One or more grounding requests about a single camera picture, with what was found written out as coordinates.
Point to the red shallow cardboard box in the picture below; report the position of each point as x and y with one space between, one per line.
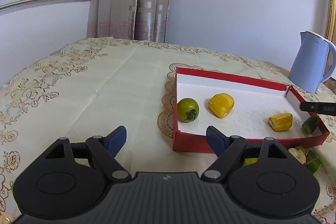
255 101

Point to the small green tomato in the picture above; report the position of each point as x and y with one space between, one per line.
187 110

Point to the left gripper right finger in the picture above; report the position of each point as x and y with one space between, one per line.
229 151

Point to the green cucumber piece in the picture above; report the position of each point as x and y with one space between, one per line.
310 124
313 162

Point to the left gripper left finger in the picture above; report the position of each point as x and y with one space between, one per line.
103 151

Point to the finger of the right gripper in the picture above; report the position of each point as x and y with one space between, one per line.
323 108

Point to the cream embroidered tablecloth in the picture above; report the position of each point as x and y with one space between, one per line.
93 86

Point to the gold mirror frame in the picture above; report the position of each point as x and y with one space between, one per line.
330 25

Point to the yellow fruit chunk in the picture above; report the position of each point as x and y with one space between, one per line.
281 122

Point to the yellow rounded fruit piece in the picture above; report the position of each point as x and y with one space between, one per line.
221 104

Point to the blue electric kettle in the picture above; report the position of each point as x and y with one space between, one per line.
314 62

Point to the yellow green fruit piece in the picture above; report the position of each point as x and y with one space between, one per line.
303 150

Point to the green lime fruit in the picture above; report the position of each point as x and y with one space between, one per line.
250 161

